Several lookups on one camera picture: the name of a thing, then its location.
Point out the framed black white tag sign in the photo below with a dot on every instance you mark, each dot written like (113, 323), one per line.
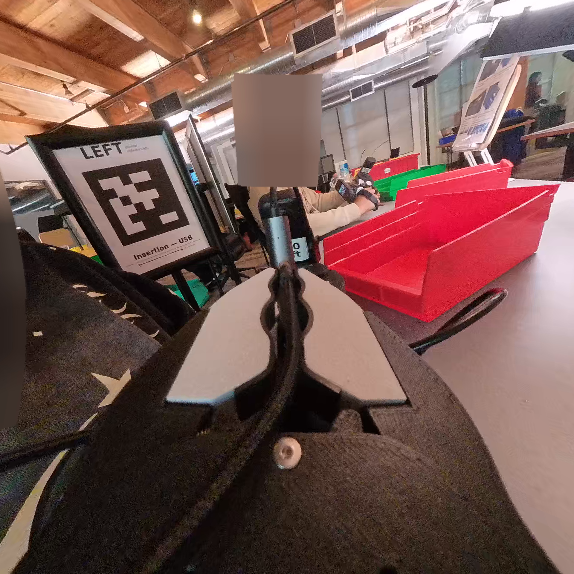
(125, 197)

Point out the ceiling air vent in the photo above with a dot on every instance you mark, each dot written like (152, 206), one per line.
(314, 33)

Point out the clear water bottle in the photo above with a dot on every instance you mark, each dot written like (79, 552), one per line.
(344, 171)

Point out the black disc floor lamp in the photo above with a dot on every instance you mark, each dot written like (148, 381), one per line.
(425, 83)

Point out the red plastic bin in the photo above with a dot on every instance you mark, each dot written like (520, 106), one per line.
(457, 177)
(394, 166)
(448, 251)

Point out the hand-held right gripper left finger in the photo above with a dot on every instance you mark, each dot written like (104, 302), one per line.
(224, 354)

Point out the wooden office table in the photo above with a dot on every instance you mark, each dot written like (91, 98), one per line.
(551, 132)

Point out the white light panel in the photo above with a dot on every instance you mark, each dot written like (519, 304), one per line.
(533, 31)

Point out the silver ceiling duct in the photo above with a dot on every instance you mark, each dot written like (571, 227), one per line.
(269, 67)

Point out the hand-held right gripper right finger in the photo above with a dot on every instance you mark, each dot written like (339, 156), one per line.
(349, 354)

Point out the person's dark printed sweatshirt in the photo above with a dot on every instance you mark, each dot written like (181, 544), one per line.
(67, 358)

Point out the green plastic bin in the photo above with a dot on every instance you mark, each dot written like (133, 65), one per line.
(403, 181)

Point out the instruction sheet in acrylic holder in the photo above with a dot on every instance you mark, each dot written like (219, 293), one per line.
(484, 103)

